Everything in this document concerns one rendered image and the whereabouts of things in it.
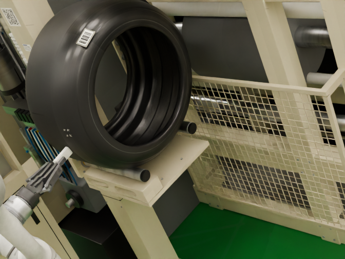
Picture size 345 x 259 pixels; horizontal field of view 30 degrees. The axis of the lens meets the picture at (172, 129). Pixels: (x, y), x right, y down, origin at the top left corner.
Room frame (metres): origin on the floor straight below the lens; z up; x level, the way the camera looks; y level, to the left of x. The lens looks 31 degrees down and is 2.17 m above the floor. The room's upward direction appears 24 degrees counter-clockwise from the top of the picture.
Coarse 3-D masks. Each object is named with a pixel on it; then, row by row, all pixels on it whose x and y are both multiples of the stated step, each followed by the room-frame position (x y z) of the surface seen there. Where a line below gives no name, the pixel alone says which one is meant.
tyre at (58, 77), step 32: (96, 0) 2.18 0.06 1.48; (128, 0) 2.11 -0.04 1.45; (64, 32) 2.02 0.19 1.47; (96, 32) 1.97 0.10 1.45; (128, 32) 2.37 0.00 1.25; (160, 32) 2.10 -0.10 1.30; (32, 64) 2.05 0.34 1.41; (64, 64) 1.92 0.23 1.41; (96, 64) 1.92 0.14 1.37; (128, 64) 2.35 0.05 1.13; (160, 64) 2.30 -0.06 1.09; (32, 96) 2.01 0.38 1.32; (64, 96) 1.88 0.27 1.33; (128, 96) 2.30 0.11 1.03; (160, 96) 2.26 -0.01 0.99; (96, 128) 1.86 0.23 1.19; (128, 128) 2.23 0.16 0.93; (160, 128) 2.14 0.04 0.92; (96, 160) 1.87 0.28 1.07; (128, 160) 1.90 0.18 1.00
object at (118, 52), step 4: (112, 44) 2.58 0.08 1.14; (116, 44) 2.57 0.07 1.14; (116, 48) 2.57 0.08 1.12; (120, 48) 2.58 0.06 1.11; (120, 52) 2.58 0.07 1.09; (120, 56) 2.58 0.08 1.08; (120, 60) 2.58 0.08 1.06; (124, 60) 2.58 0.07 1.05; (124, 64) 2.58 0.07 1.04; (124, 68) 2.58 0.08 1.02
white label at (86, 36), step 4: (84, 32) 1.97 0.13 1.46; (88, 32) 1.96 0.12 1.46; (92, 32) 1.95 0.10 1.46; (80, 36) 1.96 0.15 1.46; (84, 36) 1.95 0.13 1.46; (88, 36) 1.95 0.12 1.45; (80, 40) 1.95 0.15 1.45; (84, 40) 1.94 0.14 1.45; (88, 40) 1.94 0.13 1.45; (80, 44) 1.94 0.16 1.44; (84, 44) 1.93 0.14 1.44
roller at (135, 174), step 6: (84, 162) 2.17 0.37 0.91; (96, 168) 2.13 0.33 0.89; (102, 168) 2.08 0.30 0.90; (132, 168) 1.97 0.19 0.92; (138, 168) 1.95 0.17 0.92; (120, 174) 2.00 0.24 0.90; (126, 174) 1.97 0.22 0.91; (132, 174) 1.94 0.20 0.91; (138, 174) 1.92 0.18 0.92; (144, 174) 1.91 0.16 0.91; (144, 180) 1.91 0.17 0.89
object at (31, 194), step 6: (30, 186) 1.83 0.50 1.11; (42, 186) 1.80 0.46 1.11; (18, 192) 1.79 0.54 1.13; (24, 192) 1.78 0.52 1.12; (30, 192) 1.78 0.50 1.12; (36, 192) 1.78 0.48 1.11; (24, 198) 1.77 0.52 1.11; (30, 198) 1.77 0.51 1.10; (36, 198) 1.77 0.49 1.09; (30, 204) 1.76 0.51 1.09; (36, 204) 1.78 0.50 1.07
